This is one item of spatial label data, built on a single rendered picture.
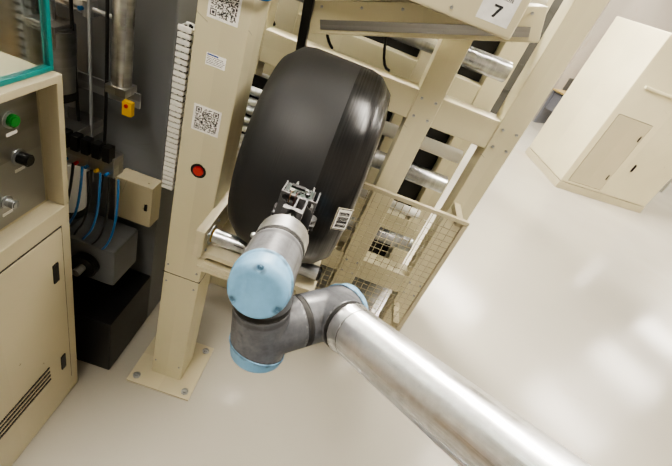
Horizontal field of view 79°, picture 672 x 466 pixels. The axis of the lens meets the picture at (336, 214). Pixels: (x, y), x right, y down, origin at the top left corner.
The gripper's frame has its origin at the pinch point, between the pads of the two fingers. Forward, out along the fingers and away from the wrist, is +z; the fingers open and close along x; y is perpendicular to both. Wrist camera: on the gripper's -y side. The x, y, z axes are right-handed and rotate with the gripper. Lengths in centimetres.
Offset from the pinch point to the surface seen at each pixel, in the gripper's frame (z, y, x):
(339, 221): 3.2, -3.3, -9.8
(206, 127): 21.9, -0.4, 31.4
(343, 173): 3.8, 8.0, -6.6
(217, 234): 18.8, -29.2, 20.8
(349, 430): 41, -119, -52
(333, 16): 57, 35, 12
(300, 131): 5.5, 12.9, 5.5
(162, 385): 32, -119, 31
